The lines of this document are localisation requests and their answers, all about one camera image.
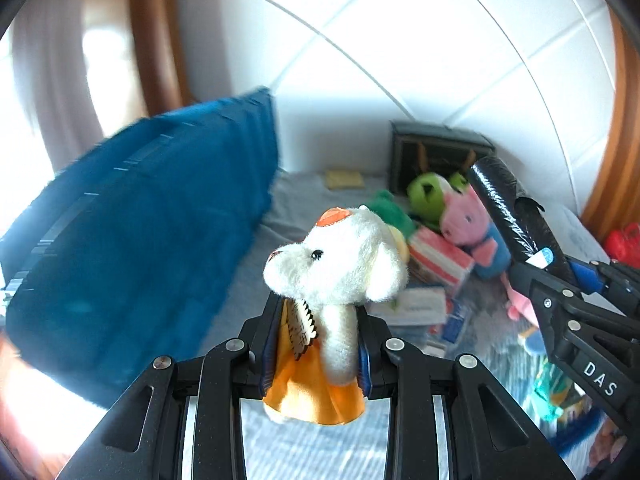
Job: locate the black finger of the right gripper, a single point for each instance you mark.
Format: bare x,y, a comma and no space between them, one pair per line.
605,295

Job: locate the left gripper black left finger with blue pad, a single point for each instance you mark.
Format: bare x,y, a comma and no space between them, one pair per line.
186,415

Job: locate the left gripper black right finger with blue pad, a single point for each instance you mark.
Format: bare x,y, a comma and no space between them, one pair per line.
448,417

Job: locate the red white tissue brick pack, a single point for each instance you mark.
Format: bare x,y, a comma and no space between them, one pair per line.
433,260

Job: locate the white bear plush orange dress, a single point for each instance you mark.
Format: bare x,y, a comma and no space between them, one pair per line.
348,259

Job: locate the pink pig plush with glasses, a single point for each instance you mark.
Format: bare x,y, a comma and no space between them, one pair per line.
518,306

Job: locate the pink pig plush blue body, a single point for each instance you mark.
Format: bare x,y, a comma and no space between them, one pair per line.
465,223

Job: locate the large white medicine box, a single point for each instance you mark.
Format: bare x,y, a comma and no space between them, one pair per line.
414,306

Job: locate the yellow duck plush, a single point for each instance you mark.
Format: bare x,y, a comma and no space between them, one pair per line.
401,244

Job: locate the green frog plush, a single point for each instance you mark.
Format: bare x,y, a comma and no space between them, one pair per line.
427,193

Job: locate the blue plastic crate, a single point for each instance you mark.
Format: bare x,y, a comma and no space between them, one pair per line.
128,254

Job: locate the black box with antlers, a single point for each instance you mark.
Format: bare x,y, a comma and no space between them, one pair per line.
420,147

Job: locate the yellow sticky note pad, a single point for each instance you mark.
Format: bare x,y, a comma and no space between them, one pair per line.
339,179

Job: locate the white curtain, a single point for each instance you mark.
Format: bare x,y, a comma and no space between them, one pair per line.
51,78

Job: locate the wooden bed frame post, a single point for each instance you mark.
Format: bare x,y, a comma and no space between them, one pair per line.
159,55

